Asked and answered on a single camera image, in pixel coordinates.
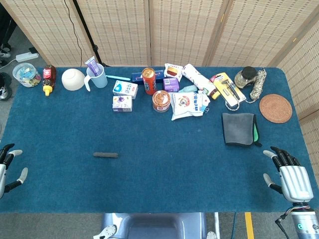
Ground white blue milk carton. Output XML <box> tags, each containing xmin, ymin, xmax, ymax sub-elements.
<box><xmin>112</xmin><ymin>80</ymin><xmax>139</xmax><ymax>100</ymax></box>

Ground white table leg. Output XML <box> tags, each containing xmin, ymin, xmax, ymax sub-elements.
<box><xmin>213</xmin><ymin>212</ymin><xmax>220</xmax><ymax>239</ymax></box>

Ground white floral rolled pouch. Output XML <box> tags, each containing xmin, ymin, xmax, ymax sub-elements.
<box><xmin>181</xmin><ymin>63</ymin><xmax>216</xmax><ymax>93</ymax></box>

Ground clear jar of colourful clips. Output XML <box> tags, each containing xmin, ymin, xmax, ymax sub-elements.
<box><xmin>12</xmin><ymin>63</ymin><xmax>42</xmax><ymax>88</ymax></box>

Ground blue-grey robot torso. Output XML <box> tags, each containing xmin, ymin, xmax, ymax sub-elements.
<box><xmin>101</xmin><ymin>212</ymin><xmax>207</xmax><ymax>239</ymax></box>

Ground beige twine bundle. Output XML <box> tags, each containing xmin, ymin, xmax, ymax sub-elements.
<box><xmin>225</xmin><ymin>69</ymin><xmax>267</xmax><ymax>111</ymax></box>

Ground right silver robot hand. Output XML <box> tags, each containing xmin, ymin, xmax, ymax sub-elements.
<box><xmin>263</xmin><ymin>146</ymin><xmax>314</xmax><ymax>203</ymax></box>

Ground white power strip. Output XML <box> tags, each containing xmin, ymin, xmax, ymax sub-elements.
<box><xmin>15</xmin><ymin>52</ymin><xmax>39</xmax><ymax>63</ymax></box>

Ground glass jar black lid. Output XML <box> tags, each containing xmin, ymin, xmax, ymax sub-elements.
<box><xmin>234</xmin><ymin>66</ymin><xmax>258</xmax><ymax>89</ymax></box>

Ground dark blue flat box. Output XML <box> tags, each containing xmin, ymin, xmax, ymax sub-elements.
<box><xmin>131</xmin><ymin>70</ymin><xmax>165</xmax><ymax>84</ymax></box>

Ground round woven brown coaster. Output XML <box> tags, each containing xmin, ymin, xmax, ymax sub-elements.
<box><xmin>259</xmin><ymin>94</ymin><xmax>293</xmax><ymax>123</ymax></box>

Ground purple toothpaste tube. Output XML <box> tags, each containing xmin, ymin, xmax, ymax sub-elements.
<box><xmin>85</xmin><ymin>56</ymin><xmax>101</xmax><ymax>76</ymax></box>

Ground thin black hanging cable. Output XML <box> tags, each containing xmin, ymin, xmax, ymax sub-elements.
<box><xmin>64</xmin><ymin>0</ymin><xmax>87</xmax><ymax>67</ymax></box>

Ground bamboo folding screen panel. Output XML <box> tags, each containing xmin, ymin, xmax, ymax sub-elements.
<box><xmin>274</xmin><ymin>22</ymin><xmax>319</xmax><ymax>120</ymax></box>
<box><xmin>299</xmin><ymin>116</ymin><xmax>319</xmax><ymax>175</ymax></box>
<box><xmin>149</xmin><ymin>0</ymin><xmax>229</xmax><ymax>67</ymax></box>
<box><xmin>76</xmin><ymin>0</ymin><xmax>152</xmax><ymax>67</ymax></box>
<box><xmin>203</xmin><ymin>0</ymin><xmax>319</xmax><ymax>67</ymax></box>
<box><xmin>1</xmin><ymin>0</ymin><xmax>94</xmax><ymax>67</ymax></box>

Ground person leg black trousers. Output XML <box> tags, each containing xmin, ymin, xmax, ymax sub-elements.
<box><xmin>0</xmin><ymin>4</ymin><xmax>14</xmax><ymax>50</ymax></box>

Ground small brown bottle yellow cap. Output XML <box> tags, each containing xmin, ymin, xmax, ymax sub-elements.
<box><xmin>208</xmin><ymin>87</ymin><xmax>221</xmax><ymax>100</ymax></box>

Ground brown syrup bottle yellow cap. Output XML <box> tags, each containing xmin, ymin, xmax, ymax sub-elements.
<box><xmin>42</xmin><ymin>65</ymin><xmax>57</xmax><ymax>97</ymax></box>

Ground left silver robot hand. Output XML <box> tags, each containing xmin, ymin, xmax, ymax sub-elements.
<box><xmin>0</xmin><ymin>143</ymin><xmax>28</xmax><ymax>200</ymax></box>

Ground white purple small carton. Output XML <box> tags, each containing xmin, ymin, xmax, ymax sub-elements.
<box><xmin>112</xmin><ymin>95</ymin><xmax>133</xmax><ymax>113</ymax></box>

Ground blue felt table cover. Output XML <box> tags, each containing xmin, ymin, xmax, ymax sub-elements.
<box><xmin>0</xmin><ymin>66</ymin><xmax>319</xmax><ymax>214</ymax></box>

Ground cream ceramic bowl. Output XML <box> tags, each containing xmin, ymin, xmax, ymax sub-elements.
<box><xmin>61</xmin><ymin>68</ymin><xmax>86</xmax><ymax>91</ymax></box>

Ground white snack packet red cake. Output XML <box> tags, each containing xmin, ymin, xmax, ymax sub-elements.
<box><xmin>164</xmin><ymin>63</ymin><xmax>184</xmax><ymax>82</ymax></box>

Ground light blue plastic mug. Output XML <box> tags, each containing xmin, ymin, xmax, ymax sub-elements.
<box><xmin>84</xmin><ymin>63</ymin><xmax>108</xmax><ymax>92</ymax></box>

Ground dark grey cylindrical stick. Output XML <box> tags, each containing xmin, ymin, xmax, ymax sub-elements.
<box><xmin>93</xmin><ymin>152</ymin><xmax>119</xmax><ymax>159</ymax></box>

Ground grey green folded cloth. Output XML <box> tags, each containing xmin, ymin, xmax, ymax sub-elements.
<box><xmin>221</xmin><ymin>113</ymin><xmax>263</xmax><ymax>147</ymax></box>

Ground black white sneaker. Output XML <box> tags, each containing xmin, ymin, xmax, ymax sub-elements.
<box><xmin>0</xmin><ymin>43</ymin><xmax>12</xmax><ymax>59</ymax></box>
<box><xmin>0</xmin><ymin>72</ymin><xmax>13</xmax><ymax>101</ymax></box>

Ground white printed snack bag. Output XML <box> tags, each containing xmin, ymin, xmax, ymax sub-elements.
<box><xmin>170</xmin><ymin>91</ymin><xmax>211</xmax><ymax>121</ymax></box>

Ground clear jar orange contents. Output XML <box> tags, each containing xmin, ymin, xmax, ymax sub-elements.
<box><xmin>152</xmin><ymin>90</ymin><xmax>171</xmax><ymax>113</ymax></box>

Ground small purple box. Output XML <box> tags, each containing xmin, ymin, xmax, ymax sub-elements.
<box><xmin>162</xmin><ymin>77</ymin><xmax>180</xmax><ymax>93</ymax></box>

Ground teal toothbrush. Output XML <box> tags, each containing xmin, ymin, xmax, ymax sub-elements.
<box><xmin>105</xmin><ymin>74</ymin><xmax>131</xmax><ymax>81</ymax></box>

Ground teal comb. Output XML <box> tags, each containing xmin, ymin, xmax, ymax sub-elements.
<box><xmin>178</xmin><ymin>84</ymin><xmax>198</xmax><ymax>94</ymax></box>

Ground black tripod pole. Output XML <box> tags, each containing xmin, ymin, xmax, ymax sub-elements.
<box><xmin>72</xmin><ymin>0</ymin><xmax>110</xmax><ymax>67</ymax></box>

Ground orange red drink can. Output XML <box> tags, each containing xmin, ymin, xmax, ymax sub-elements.
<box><xmin>142</xmin><ymin>67</ymin><xmax>158</xmax><ymax>96</ymax></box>

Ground yellow razor blister pack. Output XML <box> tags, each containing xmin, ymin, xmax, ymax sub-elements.
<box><xmin>210</xmin><ymin>72</ymin><xmax>247</xmax><ymax>104</ymax></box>

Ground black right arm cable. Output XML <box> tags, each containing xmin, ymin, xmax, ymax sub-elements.
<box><xmin>275</xmin><ymin>208</ymin><xmax>293</xmax><ymax>233</ymax></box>

